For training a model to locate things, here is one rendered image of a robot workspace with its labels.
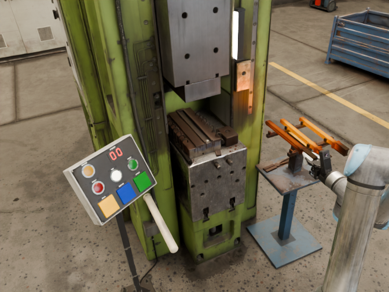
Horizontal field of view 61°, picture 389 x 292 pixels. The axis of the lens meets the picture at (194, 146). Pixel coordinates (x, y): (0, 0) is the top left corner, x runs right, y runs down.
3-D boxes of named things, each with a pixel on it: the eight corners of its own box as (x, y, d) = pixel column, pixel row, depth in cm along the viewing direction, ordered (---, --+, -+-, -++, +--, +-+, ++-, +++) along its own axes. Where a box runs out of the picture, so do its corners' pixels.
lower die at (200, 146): (220, 149, 191) (220, 137, 186) (189, 159, 184) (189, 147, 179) (190, 117, 222) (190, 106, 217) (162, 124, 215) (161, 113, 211)
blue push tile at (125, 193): (137, 195, 153) (129, 181, 151) (124, 205, 149) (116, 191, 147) (135, 195, 154) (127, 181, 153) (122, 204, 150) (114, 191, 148)
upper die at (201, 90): (220, 94, 170) (220, 76, 164) (185, 103, 163) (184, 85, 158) (187, 67, 201) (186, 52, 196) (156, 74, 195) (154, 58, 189)
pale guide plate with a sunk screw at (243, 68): (249, 88, 192) (251, 60, 182) (236, 92, 189) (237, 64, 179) (247, 87, 194) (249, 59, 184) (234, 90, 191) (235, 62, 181)
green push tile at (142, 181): (152, 183, 159) (145, 170, 157) (140, 192, 155) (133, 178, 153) (150, 184, 161) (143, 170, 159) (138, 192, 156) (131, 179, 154)
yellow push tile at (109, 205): (119, 208, 147) (111, 193, 145) (106, 218, 143) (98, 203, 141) (118, 208, 148) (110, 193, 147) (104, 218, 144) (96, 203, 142)
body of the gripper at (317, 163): (307, 172, 170) (323, 187, 161) (310, 160, 165) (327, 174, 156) (319, 168, 173) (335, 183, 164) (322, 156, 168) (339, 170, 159)
